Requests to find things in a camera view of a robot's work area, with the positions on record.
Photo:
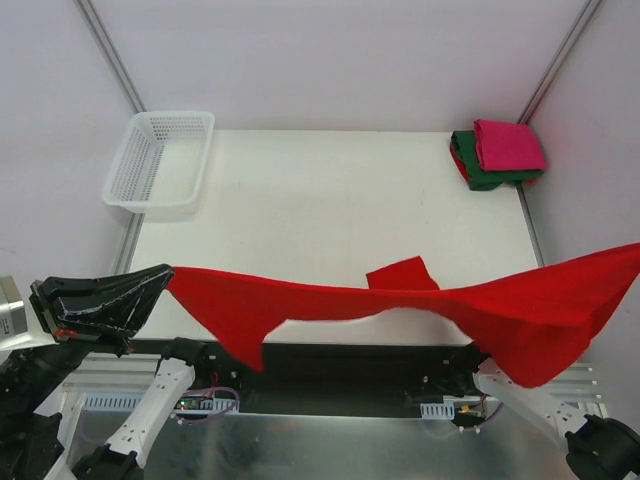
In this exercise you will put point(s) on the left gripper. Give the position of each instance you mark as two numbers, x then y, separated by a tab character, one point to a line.
45	307

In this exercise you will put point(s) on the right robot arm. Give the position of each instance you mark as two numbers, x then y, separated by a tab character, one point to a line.
595	447

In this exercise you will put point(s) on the red folded t-shirt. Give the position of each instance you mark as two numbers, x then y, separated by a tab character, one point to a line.
459	163

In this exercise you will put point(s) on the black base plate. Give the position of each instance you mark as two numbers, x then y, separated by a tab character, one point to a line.
342	380

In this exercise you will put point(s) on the cable duct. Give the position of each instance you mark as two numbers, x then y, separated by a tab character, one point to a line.
438	411
127	402

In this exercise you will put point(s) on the right cable duct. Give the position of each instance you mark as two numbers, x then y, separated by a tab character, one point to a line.
438	411

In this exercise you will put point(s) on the left cable duct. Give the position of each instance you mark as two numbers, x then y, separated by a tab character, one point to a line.
127	402

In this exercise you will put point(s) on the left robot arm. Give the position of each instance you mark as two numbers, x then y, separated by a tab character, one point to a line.
34	444

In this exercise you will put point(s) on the green folded t-shirt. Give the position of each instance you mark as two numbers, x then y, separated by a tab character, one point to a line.
464	143

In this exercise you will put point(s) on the red t-shirt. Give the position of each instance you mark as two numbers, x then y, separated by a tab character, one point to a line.
459	163
534	324

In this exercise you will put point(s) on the pink folded t-shirt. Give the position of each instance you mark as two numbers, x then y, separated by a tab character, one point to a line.
503	146

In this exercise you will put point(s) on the white plastic basket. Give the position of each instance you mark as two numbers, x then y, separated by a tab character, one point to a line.
159	166

